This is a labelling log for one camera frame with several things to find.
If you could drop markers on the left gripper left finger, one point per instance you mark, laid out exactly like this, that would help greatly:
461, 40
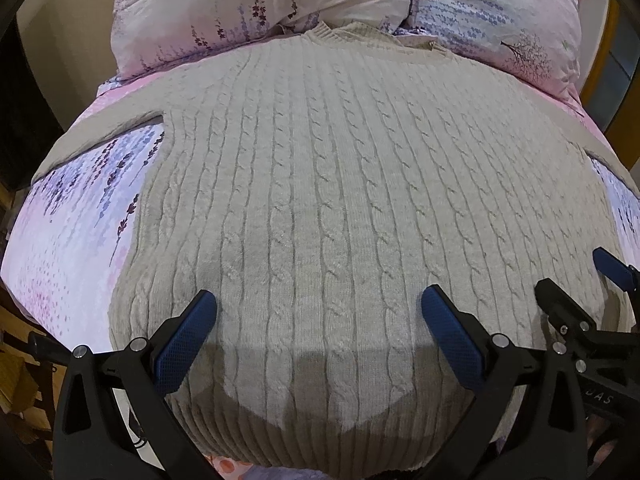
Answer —
113, 421

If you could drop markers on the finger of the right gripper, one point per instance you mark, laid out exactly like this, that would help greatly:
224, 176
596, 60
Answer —
623, 275
565, 315

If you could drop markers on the right blue floral pillow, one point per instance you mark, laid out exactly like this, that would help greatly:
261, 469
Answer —
537, 41

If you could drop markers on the wooden wall shelf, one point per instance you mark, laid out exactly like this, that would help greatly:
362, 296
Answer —
610, 93

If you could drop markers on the left pink floral pillow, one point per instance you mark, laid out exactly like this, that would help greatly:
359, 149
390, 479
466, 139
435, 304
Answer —
150, 35

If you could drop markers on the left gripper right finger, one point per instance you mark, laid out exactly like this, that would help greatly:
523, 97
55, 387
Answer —
526, 419

